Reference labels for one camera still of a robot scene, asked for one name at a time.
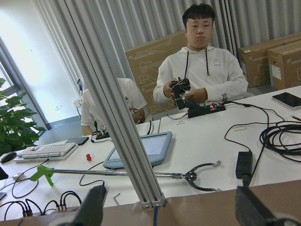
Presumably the man in white hoodie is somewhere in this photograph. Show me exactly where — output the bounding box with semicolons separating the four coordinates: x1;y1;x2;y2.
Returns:
153;3;248;105

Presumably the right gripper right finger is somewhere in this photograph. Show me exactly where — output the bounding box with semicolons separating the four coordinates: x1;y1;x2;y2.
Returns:
235;186;276;226

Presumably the black power adapter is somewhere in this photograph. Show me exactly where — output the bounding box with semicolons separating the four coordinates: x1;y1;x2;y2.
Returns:
235;151;253;187

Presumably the coiled black cable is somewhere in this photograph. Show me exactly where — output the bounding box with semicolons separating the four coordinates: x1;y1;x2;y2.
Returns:
260;123;301;163

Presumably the black computer mouse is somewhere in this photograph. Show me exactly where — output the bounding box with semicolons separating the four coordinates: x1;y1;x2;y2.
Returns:
0;152;17;164

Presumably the white keyboard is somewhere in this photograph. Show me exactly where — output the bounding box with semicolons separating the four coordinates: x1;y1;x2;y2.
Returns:
14;143;79;162

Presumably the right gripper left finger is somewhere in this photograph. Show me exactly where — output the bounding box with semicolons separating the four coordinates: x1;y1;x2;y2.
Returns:
71;185;106;226

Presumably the man with glasses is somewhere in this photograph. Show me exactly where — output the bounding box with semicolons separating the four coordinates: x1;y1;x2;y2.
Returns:
81;78;147;136

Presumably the smartphone on desk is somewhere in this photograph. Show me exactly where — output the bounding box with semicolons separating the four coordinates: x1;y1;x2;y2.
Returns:
272;92;301;109

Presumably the aluminium frame post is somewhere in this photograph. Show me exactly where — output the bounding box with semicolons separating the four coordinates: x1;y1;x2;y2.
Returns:
35;0;167;209

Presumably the left teach pendant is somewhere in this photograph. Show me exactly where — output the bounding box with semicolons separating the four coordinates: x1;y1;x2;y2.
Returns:
103;131;173;170

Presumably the green potted plant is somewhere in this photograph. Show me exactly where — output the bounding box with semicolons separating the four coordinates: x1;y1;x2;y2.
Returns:
0;91;45;155

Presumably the reacher grabber tool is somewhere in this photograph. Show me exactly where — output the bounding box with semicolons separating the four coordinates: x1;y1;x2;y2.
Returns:
30;161;221;192

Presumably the cardboard box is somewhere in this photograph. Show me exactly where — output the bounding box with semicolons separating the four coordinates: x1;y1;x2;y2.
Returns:
268;40;301;90
239;33;301;88
125;31;186;115

